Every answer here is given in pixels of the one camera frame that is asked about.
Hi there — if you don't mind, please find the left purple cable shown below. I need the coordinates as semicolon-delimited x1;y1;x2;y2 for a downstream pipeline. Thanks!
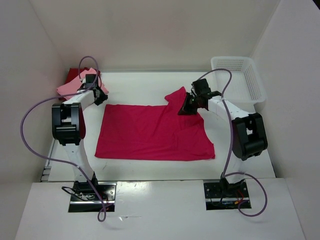
19;56;116;223

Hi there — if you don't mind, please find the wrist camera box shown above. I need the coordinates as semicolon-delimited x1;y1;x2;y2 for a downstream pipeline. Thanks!
81;73;100;90
191;78;211;96

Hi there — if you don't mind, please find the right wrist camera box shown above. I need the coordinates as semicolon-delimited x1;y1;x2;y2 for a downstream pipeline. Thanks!
191;78;211;96

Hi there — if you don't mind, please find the white plastic basket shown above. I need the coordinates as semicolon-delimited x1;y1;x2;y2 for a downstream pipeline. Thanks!
210;56;267;105

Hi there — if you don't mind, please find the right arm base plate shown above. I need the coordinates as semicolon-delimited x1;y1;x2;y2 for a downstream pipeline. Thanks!
203;179;252;211

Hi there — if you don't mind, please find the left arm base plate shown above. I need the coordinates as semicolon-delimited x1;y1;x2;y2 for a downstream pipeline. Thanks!
61;181;117;213

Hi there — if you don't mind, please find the magenta t shirt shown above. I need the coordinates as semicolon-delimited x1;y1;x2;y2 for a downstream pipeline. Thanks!
95;87;216;162

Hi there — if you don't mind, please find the light pink t shirt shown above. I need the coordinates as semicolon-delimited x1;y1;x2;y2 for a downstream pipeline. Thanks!
56;68;97;96

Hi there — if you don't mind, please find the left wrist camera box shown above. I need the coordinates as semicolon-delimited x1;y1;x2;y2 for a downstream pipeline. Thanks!
81;73;100;90

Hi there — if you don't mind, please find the dark red t shirt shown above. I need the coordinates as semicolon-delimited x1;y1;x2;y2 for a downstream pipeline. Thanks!
64;67;91;84

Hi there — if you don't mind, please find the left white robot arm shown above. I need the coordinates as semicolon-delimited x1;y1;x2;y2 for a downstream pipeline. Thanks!
51;86;108;200

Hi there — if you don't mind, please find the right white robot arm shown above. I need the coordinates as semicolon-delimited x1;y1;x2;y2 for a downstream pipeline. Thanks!
178;91;268;197

